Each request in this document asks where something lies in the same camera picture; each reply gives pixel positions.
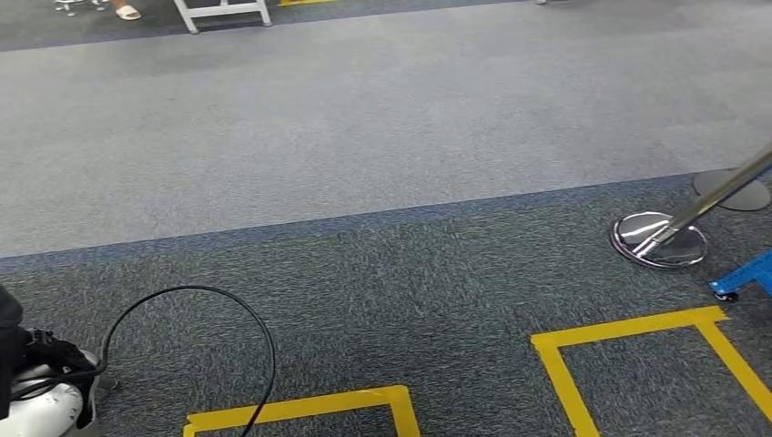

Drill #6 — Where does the blue metal shelf rack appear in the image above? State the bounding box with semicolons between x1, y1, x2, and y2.
709;249;772;303

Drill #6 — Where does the chrome chair base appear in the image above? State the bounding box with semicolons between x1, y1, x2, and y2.
54;0;111;17

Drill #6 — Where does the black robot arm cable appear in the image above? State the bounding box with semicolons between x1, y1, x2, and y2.
99;285;277;437

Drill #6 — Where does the white frame stool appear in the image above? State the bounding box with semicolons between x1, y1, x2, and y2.
173;0;272;36

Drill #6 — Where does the chrome stanchion post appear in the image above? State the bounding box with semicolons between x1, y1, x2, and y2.
610;144;772;270

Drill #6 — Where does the dark stanchion post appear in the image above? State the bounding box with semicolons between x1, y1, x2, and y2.
692;168;772;212

